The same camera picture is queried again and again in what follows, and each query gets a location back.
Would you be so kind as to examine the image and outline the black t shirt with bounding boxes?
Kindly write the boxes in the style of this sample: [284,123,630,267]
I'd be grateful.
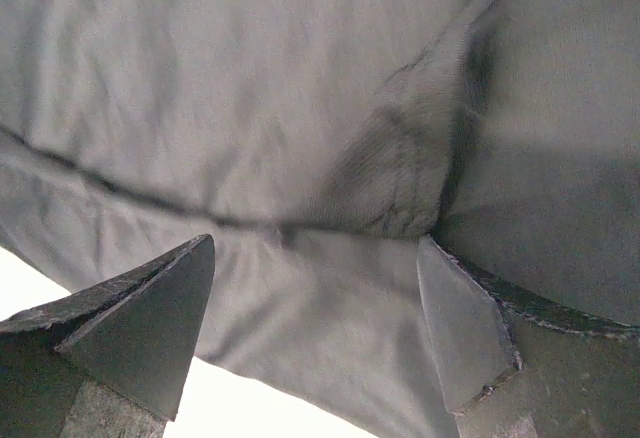
[1,0,639,437]

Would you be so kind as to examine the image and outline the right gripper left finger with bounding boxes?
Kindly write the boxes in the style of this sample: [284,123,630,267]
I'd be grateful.
[1,234,215,437]

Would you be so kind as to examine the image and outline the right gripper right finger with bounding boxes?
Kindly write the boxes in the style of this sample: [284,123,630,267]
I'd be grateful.
[417,237,639,437]

